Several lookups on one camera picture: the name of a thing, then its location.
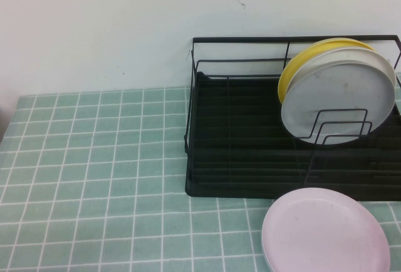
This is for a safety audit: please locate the grey round plate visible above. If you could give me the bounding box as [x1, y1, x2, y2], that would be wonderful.
[280, 59, 397, 146]

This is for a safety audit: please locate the pink round plate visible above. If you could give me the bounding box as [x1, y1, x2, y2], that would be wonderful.
[261, 187, 392, 272]

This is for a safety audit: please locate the black wire dish rack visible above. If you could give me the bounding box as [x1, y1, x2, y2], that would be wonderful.
[184, 34, 401, 191]

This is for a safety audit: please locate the green checkered tablecloth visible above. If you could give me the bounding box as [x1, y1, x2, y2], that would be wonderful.
[0, 85, 401, 272]

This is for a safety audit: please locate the yellow round plate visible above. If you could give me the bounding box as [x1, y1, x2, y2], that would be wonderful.
[277, 37, 377, 104]

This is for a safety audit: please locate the black drip tray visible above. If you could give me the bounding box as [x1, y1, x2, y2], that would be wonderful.
[184, 70, 401, 203]

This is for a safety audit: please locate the green round plate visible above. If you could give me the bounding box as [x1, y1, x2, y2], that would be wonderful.
[262, 240, 276, 272]

